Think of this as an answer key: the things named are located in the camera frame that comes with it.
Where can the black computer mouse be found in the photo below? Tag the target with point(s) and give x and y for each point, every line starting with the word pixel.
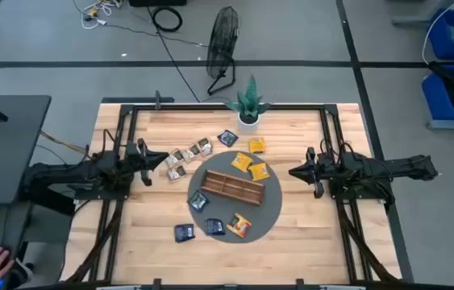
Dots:
pixel 7 251

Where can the dark blue tea bag packet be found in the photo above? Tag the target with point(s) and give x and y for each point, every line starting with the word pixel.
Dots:
pixel 227 138
pixel 184 233
pixel 198 201
pixel 214 226

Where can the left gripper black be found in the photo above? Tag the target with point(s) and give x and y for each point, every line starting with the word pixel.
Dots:
pixel 134 157

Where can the office chair base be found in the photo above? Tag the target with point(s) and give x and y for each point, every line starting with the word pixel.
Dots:
pixel 26 268

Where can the black floor fan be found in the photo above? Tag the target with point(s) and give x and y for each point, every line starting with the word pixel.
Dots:
pixel 222 40

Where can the yellow mango tea bag packet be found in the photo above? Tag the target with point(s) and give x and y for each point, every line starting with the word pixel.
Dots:
pixel 239 224
pixel 257 145
pixel 242 162
pixel 259 171

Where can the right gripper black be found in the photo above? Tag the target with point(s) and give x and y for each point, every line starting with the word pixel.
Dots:
pixel 322 169

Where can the dark grey desk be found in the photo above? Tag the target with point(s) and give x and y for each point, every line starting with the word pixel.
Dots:
pixel 5 153

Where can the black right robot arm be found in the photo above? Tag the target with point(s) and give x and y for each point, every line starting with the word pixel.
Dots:
pixel 392 167

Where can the black frame bracket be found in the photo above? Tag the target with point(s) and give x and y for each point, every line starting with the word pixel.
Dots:
pixel 157 284
pixel 301 284

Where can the wooden tea organizer tray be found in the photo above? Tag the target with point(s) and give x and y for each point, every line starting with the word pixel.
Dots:
pixel 230 188

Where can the round grey woven placemat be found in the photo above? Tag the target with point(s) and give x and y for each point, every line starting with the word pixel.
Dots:
pixel 226 217

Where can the snake plant in white pot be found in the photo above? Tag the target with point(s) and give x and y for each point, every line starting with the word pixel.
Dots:
pixel 248 123

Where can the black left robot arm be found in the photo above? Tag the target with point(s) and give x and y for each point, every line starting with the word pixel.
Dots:
pixel 89 171

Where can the black equipment box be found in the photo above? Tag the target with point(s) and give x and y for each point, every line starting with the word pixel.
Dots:
pixel 158 2

